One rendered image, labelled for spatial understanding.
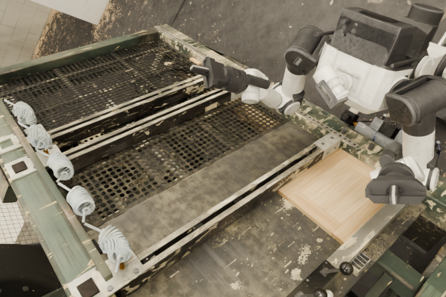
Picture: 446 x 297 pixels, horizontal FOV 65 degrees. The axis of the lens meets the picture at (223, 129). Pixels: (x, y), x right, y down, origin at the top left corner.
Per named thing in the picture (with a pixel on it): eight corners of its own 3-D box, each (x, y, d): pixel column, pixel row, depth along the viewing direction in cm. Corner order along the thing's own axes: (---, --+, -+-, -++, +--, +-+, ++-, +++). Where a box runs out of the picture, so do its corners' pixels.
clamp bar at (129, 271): (341, 152, 160) (356, 109, 145) (89, 331, 97) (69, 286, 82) (323, 141, 165) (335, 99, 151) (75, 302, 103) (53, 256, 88)
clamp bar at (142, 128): (249, 95, 194) (253, 56, 180) (21, 199, 132) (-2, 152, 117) (237, 87, 200) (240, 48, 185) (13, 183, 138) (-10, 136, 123)
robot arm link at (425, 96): (426, 111, 113) (427, 74, 106) (449, 124, 106) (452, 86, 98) (395, 126, 112) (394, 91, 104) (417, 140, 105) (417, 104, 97)
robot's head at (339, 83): (338, 62, 113) (322, 65, 107) (356, 88, 110) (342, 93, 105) (324, 74, 118) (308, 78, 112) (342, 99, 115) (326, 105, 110)
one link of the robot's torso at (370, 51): (370, 0, 134) (314, 1, 111) (463, 29, 114) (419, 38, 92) (342, 72, 149) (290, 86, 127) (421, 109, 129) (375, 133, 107)
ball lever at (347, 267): (330, 274, 110) (358, 270, 99) (322, 282, 108) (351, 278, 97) (322, 263, 111) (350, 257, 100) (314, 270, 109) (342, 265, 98)
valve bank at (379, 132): (459, 150, 158) (453, 147, 140) (440, 177, 162) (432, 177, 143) (362, 101, 187) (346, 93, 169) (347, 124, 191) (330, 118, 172)
